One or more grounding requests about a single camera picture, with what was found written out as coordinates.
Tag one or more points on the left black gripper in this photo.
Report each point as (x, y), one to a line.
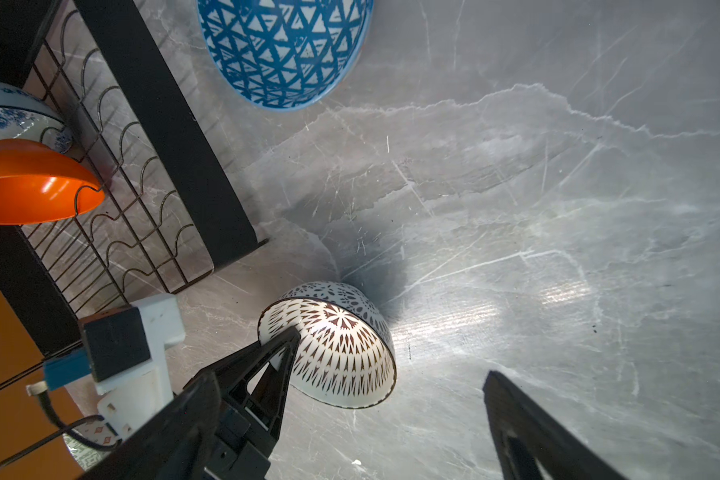
(253, 386)

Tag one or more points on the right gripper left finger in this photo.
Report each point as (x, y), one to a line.
(175, 444)

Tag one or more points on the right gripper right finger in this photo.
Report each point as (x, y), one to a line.
(529, 441)

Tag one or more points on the white brown striped bowl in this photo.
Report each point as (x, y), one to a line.
(346, 355)

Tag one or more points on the black wire dish rack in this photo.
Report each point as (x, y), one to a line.
(170, 217)

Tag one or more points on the plain orange bowl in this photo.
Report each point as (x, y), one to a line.
(39, 185)

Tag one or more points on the blue floral bowl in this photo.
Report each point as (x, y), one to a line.
(23, 116)

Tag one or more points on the dark blue patterned bowl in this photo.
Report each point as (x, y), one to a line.
(284, 55)

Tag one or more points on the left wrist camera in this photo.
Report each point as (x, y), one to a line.
(123, 351)

